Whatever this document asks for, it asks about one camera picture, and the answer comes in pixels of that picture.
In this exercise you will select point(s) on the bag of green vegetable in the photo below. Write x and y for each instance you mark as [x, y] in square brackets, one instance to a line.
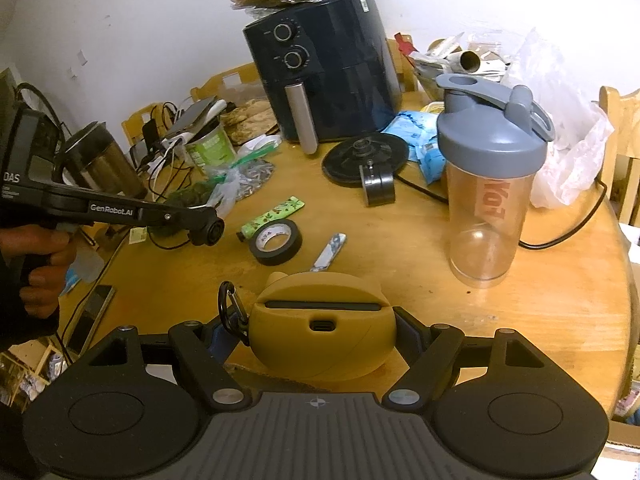
[185, 195]

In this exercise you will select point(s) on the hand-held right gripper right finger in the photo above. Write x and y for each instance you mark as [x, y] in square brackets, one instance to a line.
[411, 340]

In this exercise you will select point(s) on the steel electric kettle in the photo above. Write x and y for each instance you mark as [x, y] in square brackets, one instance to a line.
[107, 165]

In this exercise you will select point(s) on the cardboard box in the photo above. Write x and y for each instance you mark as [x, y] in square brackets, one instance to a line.
[240, 369]

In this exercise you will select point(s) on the dark blue air fryer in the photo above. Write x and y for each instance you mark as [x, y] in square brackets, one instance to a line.
[340, 75]

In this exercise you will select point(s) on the grey power bank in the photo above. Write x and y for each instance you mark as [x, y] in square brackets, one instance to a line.
[192, 117]

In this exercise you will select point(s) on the black cylindrical clamp part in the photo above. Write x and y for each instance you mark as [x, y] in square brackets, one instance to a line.
[377, 185]

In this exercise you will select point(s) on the clear plastic bag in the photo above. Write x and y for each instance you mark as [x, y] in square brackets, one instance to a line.
[570, 150]

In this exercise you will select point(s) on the light blue wipes pack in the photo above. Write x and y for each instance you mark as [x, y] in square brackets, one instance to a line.
[410, 127]

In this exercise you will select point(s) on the wooden chair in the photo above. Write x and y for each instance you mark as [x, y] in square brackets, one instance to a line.
[622, 160]
[132, 125]
[230, 80]
[402, 70]

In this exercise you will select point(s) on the bagged flatbread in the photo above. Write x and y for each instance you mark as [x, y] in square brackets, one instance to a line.
[250, 120]

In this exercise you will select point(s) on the red packet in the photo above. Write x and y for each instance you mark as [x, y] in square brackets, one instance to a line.
[406, 44]

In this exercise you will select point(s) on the foil roll cardboard core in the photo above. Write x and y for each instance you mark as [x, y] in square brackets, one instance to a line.
[470, 61]

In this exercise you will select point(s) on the white plastic wrapper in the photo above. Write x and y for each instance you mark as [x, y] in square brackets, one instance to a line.
[257, 144]

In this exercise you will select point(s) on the blue white small packet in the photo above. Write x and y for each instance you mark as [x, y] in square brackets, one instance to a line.
[330, 250]

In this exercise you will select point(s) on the light blue packet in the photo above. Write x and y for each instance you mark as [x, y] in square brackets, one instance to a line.
[87, 266]

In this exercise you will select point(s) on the black tape roll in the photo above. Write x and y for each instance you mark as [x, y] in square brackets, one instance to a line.
[290, 250]

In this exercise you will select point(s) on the mustard earbuds case with carabiner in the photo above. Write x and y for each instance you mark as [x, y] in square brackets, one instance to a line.
[320, 345]

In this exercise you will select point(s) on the green printed sachet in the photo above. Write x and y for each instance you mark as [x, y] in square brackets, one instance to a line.
[272, 215]

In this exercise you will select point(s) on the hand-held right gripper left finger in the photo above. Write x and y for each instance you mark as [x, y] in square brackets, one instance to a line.
[222, 342]

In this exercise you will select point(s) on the clear shaker bottle grey lid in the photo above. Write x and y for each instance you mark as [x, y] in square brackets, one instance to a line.
[487, 185]

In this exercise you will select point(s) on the person's left hand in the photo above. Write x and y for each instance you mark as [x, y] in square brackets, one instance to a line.
[45, 247]

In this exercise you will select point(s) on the black kettle base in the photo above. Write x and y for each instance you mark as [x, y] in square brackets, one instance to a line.
[350, 160]

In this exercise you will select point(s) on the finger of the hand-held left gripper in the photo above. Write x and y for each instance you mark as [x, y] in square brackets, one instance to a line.
[170, 216]

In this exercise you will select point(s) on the clear bag of sunflower seeds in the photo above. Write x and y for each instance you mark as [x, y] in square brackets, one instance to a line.
[252, 177]

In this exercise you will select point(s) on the black smartphone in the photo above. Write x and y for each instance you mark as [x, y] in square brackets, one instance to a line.
[90, 317]

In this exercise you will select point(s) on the small yellow green sachet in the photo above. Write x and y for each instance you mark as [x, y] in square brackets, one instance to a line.
[138, 235]

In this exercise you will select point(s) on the glass bowl of packets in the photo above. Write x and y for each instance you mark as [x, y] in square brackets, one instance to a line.
[435, 72]

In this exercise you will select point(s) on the green paper cup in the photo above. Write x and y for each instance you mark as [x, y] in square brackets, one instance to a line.
[212, 150]

